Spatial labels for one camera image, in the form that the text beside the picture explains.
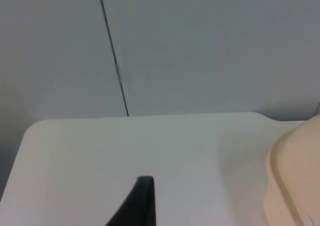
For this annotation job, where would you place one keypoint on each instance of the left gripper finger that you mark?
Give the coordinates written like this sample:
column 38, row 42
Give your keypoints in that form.
column 142, row 206

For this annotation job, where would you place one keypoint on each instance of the cream lid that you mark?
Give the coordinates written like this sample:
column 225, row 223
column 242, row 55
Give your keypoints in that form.
column 297, row 161

